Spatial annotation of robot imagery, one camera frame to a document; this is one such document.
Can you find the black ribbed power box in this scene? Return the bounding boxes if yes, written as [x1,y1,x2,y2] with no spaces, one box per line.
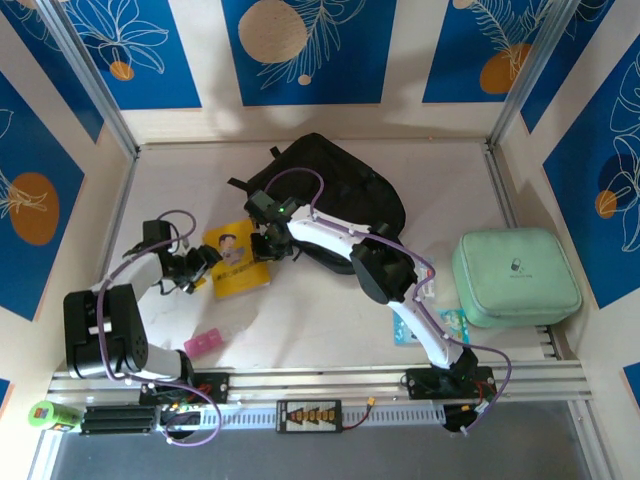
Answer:
[81,405,157,436]

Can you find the pink and clear pill box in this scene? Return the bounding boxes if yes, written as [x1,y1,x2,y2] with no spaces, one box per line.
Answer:
[183,327,246,357]

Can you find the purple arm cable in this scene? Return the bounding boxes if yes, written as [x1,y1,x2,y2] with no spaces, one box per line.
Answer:
[263,167,514,436]
[97,209,224,447]

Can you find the aluminium frame post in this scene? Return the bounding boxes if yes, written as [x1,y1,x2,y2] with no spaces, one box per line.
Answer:
[37,0,139,156]
[487,0,584,146]

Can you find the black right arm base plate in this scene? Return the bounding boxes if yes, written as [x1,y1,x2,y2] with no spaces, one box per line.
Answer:
[405,367,497,401]

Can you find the aluminium rail beam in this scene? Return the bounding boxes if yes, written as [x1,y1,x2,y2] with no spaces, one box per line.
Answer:
[47,367,589,401]

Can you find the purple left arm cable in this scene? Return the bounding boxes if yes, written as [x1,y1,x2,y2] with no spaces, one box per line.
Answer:
[97,209,224,447]

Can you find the black charging board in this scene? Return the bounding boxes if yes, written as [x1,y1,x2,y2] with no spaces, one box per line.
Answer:
[276,399,344,434]

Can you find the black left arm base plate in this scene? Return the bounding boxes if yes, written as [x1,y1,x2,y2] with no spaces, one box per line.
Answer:
[138,369,231,406]

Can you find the mint green zip pouch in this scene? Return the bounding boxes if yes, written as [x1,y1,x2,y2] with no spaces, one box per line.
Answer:
[452,227,584,330]

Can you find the black backpack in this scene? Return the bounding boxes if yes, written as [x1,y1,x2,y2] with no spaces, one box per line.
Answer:
[227,132,407,275]

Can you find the blue floral wall poster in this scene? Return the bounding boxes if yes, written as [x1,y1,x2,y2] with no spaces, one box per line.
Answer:
[542,37,640,309]
[519,0,617,134]
[222,0,398,107]
[0,69,86,321]
[422,0,554,105]
[64,0,203,111]
[0,0,106,145]

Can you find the grey slotted cable duct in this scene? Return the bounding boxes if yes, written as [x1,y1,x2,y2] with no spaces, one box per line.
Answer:
[159,403,446,429]

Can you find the red wire with yellow plug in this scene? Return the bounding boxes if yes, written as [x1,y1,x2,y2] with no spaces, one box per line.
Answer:
[342,397,379,430]

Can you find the light blue sachet packet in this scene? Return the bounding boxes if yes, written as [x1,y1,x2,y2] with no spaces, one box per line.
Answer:
[393,307,471,347]

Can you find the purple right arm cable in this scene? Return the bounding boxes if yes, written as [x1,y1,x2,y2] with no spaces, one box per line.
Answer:
[263,167,514,436]

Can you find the yellow cartoon cover book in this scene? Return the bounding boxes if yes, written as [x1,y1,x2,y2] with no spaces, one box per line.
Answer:
[202,219,272,300]

